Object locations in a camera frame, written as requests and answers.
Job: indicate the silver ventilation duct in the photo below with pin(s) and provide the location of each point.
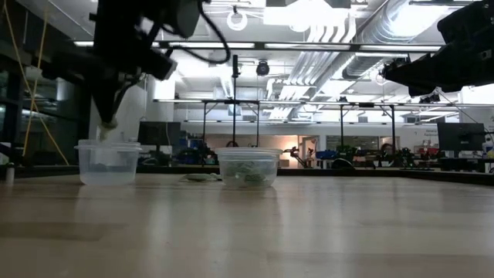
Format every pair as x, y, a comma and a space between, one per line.
390, 27

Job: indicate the clear square plastic container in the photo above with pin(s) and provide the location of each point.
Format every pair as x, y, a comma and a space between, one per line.
108, 166

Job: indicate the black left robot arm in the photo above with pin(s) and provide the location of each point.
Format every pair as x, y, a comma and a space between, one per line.
116, 19

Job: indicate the pale green sweetener packet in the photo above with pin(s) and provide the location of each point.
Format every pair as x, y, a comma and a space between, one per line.
200, 177

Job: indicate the overhead light bar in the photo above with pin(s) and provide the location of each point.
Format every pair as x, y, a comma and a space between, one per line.
270, 45

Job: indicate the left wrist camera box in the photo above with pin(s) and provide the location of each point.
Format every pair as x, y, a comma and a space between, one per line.
164, 65

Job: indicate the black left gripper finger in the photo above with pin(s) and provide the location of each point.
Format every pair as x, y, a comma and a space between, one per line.
122, 96
105, 102

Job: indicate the black table border rail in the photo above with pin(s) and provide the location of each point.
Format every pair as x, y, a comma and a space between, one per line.
347, 173

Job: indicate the black metal frame rig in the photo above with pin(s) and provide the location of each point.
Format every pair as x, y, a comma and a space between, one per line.
231, 102
366, 105

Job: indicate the black vertical pole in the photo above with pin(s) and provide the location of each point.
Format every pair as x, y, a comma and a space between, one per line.
234, 100

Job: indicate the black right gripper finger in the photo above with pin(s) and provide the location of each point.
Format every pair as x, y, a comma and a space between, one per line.
399, 72

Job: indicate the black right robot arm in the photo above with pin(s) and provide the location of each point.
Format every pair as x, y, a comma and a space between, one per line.
471, 21

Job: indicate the blue box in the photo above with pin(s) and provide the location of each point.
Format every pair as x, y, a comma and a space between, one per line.
327, 154

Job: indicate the dark computer monitor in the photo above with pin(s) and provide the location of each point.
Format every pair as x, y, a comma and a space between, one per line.
159, 133
461, 137

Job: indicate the small white cylinder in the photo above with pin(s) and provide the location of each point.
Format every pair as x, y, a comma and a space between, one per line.
9, 173

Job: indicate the clear round plastic container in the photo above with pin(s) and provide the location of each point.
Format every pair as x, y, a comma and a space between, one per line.
231, 154

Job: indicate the round black ceiling lamp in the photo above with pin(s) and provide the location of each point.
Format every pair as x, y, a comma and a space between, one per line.
262, 68

